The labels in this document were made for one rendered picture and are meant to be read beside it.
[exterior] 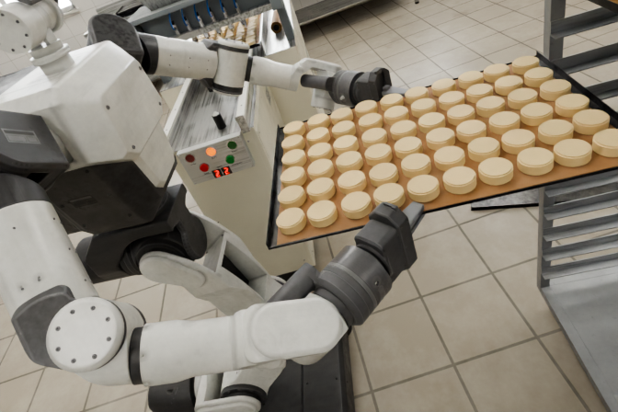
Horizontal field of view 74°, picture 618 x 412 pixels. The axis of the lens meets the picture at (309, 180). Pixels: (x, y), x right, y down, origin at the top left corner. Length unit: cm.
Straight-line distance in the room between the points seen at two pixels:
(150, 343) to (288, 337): 16
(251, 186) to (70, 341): 115
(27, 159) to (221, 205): 111
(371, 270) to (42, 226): 42
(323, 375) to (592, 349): 81
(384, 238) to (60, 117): 51
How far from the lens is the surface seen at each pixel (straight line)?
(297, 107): 220
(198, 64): 106
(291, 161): 84
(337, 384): 147
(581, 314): 160
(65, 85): 74
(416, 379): 164
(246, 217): 170
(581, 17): 109
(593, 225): 149
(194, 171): 155
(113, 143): 74
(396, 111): 89
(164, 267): 95
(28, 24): 77
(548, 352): 169
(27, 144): 66
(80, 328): 54
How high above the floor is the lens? 147
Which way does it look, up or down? 35 degrees down
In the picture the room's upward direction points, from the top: 21 degrees counter-clockwise
